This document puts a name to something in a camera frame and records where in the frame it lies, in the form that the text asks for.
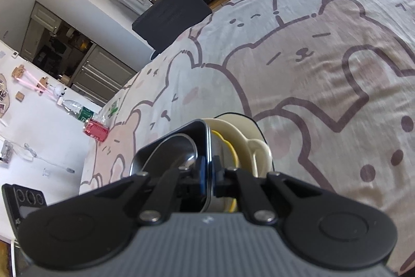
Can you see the wooden photo board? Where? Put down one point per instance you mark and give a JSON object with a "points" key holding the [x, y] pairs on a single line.
{"points": [[3, 92]]}

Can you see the square steel container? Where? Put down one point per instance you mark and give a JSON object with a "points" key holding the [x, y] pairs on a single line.
{"points": [[219, 147]]}

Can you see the red box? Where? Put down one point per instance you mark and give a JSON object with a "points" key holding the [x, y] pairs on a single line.
{"points": [[95, 130]]}

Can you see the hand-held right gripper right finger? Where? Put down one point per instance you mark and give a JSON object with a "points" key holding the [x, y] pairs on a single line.
{"points": [[220, 181]]}

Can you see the pink wall ornament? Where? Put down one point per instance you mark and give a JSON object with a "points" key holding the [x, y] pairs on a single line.
{"points": [[32, 84]]}

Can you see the grey kitchen cabinet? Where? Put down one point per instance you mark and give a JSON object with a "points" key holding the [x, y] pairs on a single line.
{"points": [[100, 72]]}

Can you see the cream ceramic bowl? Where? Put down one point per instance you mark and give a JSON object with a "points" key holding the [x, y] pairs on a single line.
{"points": [[256, 147]]}

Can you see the green packet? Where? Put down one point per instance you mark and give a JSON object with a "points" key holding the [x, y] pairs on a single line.
{"points": [[114, 109]]}

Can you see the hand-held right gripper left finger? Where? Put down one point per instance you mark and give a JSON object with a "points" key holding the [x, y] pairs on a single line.
{"points": [[196, 181]]}

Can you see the clear plastic water bottle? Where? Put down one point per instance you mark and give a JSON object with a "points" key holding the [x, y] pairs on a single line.
{"points": [[76, 108]]}

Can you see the dark blue chair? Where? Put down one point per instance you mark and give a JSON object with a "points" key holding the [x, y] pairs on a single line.
{"points": [[171, 17]]}

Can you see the bear printed tablecloth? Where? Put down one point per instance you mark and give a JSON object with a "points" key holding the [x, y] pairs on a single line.
{"points": [[308, 37]]}

